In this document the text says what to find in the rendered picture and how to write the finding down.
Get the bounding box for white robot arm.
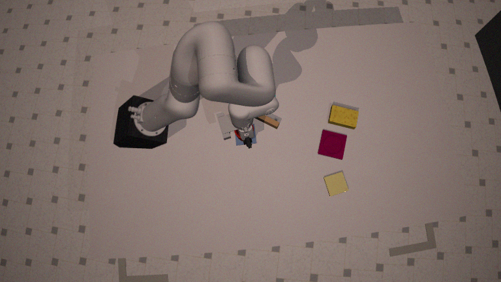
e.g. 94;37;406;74
128;22;279;140

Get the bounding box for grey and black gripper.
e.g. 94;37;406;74
238;125;254;148

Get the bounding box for yellow sponge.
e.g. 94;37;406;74
328;105;359;129

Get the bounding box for dark red square coaster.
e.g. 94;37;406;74
318;130;347;160

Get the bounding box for yellow square pad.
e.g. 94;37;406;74
324;172;348;196

